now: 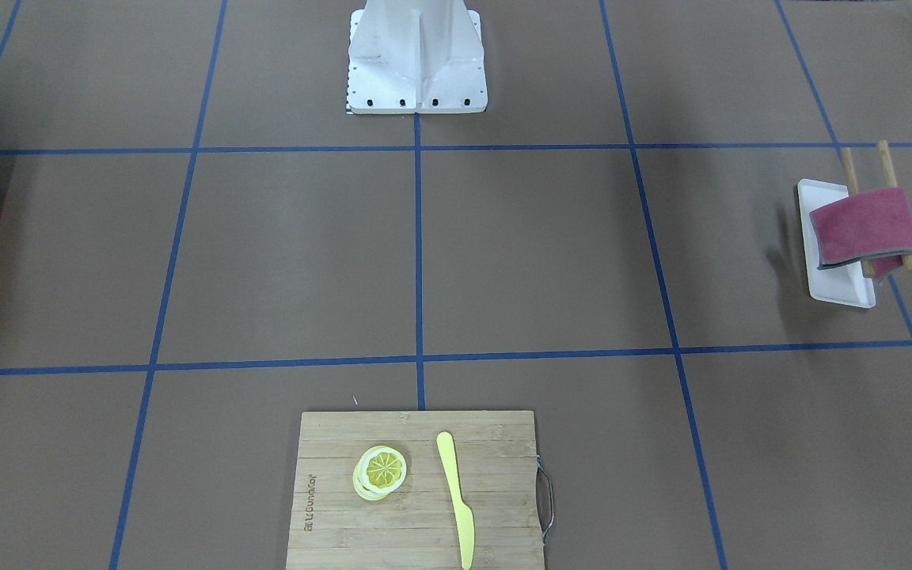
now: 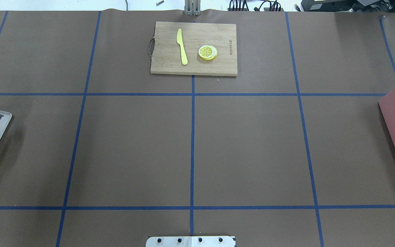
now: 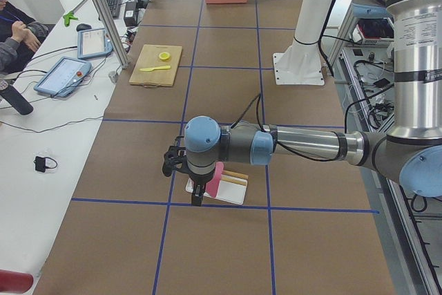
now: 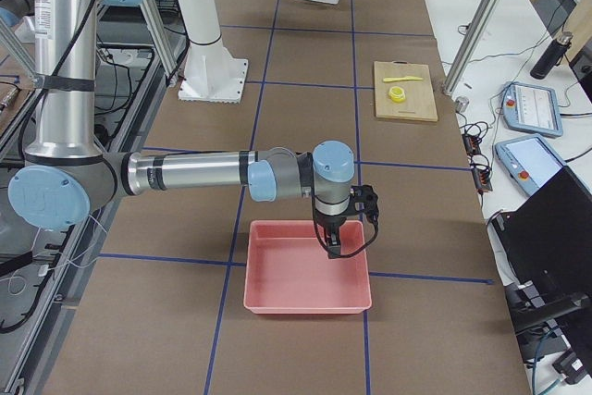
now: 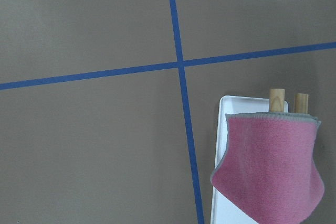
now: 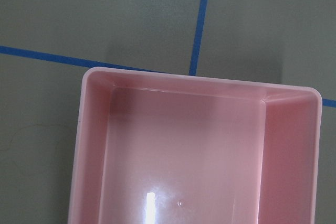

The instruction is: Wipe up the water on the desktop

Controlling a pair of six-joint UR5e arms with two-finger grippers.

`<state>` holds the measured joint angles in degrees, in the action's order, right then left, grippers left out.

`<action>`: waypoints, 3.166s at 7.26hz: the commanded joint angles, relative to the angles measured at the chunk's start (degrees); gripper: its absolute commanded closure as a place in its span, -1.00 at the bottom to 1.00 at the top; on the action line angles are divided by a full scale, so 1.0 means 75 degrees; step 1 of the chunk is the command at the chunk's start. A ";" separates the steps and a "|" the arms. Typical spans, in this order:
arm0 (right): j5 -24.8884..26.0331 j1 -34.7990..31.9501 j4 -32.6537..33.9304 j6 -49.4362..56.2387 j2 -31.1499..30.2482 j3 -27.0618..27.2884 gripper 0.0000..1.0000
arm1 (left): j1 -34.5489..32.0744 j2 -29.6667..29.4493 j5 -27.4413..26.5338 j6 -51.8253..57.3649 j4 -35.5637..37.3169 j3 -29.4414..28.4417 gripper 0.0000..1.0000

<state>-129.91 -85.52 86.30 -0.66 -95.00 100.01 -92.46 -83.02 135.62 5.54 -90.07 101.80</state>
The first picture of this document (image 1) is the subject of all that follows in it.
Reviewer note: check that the white towel rack tray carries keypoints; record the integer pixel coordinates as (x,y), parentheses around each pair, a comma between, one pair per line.
(845,285)

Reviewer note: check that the pink microfibre cloth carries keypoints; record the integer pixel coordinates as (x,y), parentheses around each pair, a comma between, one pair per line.
(875,225)

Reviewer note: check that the wooden rack rod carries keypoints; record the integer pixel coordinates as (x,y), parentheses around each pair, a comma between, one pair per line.
(867,267)
(891,180)

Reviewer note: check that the bamboo cutting board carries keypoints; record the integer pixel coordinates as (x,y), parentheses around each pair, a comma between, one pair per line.
(414,526)

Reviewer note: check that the yellow lemon slices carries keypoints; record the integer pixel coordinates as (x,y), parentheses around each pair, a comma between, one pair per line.
(379,472)

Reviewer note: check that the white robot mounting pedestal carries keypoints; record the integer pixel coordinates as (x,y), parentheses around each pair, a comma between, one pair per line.
(408,57)

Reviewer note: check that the yellow plastic knife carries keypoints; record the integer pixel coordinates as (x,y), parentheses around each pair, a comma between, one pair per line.
(463,515)

